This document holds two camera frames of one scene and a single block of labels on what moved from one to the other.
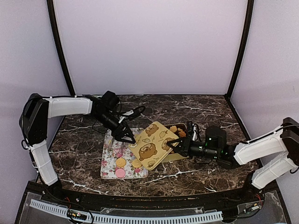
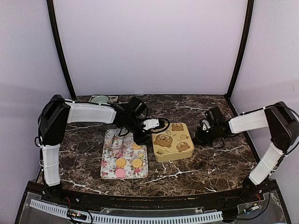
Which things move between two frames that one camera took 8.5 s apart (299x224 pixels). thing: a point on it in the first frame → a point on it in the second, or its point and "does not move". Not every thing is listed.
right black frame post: [250, 18] does not move
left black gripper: [118, 133] → [141, 140]
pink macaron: [120, 173] does not move
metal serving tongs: [122, 144] does not move
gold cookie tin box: [180, 130] → [168, 153]
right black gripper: [185, 147] → [199, 139]
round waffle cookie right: [136, 164] does not move
